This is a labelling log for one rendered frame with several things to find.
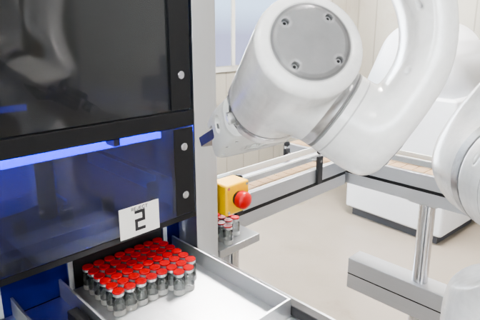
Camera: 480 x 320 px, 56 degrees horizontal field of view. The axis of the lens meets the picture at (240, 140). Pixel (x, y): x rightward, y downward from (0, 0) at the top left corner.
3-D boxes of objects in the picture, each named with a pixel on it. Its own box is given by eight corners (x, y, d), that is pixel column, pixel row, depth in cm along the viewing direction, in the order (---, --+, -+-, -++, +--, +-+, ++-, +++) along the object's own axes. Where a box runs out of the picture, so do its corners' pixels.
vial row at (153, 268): (104, 308, 80) (102, 285, 79) (184, 271, 92) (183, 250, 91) (111, 313, 78) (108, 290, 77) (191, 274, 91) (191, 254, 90)
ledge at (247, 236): (182, 238, 111) (181, 231, 110) (221, 223, 120) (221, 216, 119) (220, 259, 101) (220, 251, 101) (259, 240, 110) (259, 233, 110)
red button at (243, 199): (228, 207, 101) (228, 191, 100) (241, 203, 103) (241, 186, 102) (241, 212, 98) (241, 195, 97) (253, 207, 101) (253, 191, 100)
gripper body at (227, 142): (228, 149, 45) (216, 168, 56) (320, 127, 48) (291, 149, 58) (209, 81, 47) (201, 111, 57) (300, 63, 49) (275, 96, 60)
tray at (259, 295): (60, 296, 84) (58, 279, 83) (173, 249, 102) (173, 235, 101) (167, 401, 60) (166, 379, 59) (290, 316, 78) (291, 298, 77)
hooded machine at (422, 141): (481, 220, 327) (509, 21, 293) (446, 250, 284) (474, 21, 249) (380, 192, 383) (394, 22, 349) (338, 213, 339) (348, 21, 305)
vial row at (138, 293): (111, 313, 78) (108, 290, 77) (191, 275, 91) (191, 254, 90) (117, 318, 77) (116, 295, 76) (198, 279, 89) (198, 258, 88)
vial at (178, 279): (171, 293, 85) (170, 271, 83) (181, 288, 86) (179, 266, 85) (178, 297, 83) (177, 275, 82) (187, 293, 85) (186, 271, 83)
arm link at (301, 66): (332, 95, 46) (258, 43, 46) (396, 38, 34) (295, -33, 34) (290, 160, 44) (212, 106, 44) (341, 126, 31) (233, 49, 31)
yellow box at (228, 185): (205, 208, 104) (204, 178, 103) (228, 200, 109) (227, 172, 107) (227, 218, 99) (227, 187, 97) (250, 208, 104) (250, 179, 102)
